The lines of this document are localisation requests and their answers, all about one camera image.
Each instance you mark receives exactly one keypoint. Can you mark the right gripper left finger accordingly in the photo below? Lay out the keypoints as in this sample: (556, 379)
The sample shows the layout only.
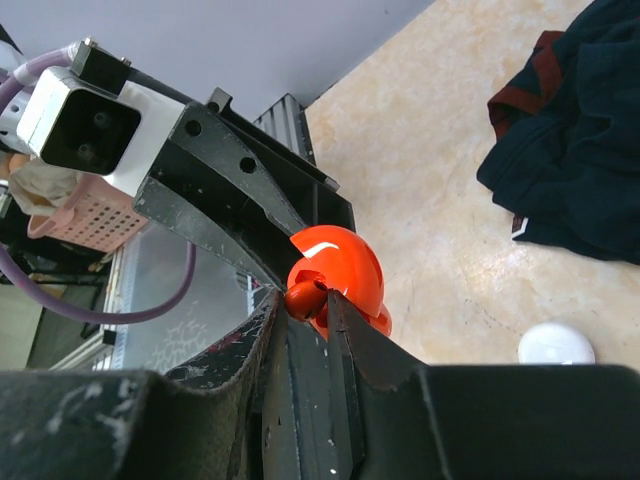
(196, 421)

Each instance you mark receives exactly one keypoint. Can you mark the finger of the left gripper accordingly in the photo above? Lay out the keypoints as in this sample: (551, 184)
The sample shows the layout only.
(231, 189)

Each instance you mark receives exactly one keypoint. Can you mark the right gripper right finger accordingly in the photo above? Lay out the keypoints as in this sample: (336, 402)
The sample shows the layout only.
(395, 417)

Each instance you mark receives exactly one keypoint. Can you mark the orange earbud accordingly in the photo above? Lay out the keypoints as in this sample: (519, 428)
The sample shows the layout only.
(305, 300)

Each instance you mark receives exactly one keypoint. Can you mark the orange charging case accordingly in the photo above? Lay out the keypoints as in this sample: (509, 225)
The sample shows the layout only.
(344, 262)

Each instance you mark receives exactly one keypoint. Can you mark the white charging case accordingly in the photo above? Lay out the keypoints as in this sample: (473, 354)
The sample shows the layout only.
(556, 344)

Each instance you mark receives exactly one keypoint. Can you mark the pink plastic basket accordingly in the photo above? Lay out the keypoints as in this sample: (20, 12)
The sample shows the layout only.
(96, 216)

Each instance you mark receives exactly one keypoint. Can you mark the dark navy cloth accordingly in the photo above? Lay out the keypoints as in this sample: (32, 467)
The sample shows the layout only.
(566, 159)

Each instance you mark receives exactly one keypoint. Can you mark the white cable duct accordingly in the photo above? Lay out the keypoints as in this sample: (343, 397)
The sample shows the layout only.
(119, 300)

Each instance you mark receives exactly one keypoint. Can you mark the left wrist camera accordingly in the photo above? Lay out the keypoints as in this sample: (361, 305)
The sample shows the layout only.
(93, 112)

